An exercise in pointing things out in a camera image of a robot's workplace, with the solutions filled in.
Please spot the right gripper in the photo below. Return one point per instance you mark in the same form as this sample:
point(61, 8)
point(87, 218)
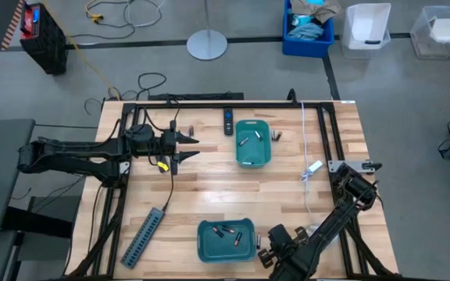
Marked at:
point(281, 244)

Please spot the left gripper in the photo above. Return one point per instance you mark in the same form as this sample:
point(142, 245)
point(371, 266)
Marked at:
point(162, 151)

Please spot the black remote control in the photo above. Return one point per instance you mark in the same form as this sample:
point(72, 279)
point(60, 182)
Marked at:
point(229, 125)

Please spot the teal plastic bin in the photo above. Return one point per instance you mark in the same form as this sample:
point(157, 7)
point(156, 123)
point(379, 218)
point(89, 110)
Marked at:
point(248, 152)
point(217, 250)

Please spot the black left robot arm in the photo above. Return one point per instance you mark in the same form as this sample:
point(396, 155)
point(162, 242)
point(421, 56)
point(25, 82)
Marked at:
point(72, 156)

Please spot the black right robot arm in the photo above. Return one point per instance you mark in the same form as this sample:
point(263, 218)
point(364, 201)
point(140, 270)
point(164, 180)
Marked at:
point(326, 230)

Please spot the black power strip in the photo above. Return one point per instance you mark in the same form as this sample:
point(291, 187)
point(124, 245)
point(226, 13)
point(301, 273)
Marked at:
point(193, 96)

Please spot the grey metal mounting plate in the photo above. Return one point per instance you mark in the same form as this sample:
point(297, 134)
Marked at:
point(124, 168)
point(342, 166)

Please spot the white power adapter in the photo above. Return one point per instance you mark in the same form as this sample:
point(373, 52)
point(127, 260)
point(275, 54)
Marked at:
point(315, 166)

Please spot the grey multi-port USB hub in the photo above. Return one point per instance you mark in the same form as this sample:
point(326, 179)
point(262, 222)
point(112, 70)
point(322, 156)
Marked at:
point(143, 238)

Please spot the grey round stand base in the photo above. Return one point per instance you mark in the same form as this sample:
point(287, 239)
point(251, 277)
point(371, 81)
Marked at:
point(207, 45)

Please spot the black clamp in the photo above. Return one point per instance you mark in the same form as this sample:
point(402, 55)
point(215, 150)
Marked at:
point(291, 97)

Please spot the blue plastic bin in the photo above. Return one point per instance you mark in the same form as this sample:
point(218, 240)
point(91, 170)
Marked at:
point(307, 48)

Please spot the white label sticker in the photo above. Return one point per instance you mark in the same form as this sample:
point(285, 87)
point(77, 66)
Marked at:
point(348, 102)

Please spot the blue grey cloth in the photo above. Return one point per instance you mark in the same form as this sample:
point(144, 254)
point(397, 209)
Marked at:
point(305, 31)

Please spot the black red tool case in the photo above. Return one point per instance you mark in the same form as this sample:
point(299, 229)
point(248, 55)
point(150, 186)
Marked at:
point(47, 43)

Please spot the black desk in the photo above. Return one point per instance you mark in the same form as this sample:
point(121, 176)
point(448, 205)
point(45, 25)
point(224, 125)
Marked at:
point(2, 187)

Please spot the white plastic bin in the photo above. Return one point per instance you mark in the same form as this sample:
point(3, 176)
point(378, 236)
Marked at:
point(365, 27)

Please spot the clear plastic bin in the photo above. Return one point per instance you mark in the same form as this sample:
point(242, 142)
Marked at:
point(424, 47)

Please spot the white cardboard box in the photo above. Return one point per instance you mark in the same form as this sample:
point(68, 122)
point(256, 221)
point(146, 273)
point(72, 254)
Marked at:
point(445, 29)

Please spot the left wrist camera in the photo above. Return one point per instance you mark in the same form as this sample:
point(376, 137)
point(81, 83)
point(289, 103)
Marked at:
point(169, 138)

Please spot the black metal table frame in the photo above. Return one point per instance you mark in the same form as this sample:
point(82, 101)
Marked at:
point(248, 105)

